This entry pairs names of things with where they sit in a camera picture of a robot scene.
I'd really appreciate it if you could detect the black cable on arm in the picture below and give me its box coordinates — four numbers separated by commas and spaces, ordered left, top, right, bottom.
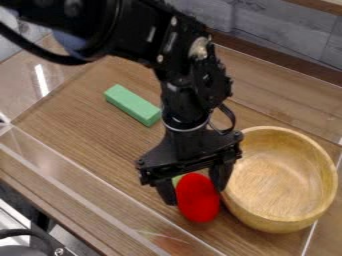
207, 103, 238, 136

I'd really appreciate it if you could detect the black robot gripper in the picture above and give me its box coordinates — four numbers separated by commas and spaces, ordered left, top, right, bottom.
136, 126, 243, 206

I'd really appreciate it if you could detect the red plush fruit green stem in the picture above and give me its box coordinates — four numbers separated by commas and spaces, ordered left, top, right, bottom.
172, 173, 220, 223

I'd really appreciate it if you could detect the black equipment lower left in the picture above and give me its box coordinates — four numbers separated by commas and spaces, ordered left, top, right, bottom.
0, 223, 72, 256

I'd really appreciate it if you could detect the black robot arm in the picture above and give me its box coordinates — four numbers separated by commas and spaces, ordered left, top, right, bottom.
0, 0, 243, 205

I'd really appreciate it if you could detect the wooden bowl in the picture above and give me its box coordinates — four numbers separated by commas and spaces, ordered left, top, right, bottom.
222, 126, 338, 233

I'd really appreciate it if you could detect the green rectangular block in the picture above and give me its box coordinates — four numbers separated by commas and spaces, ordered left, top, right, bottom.
104, 84, 162, 127

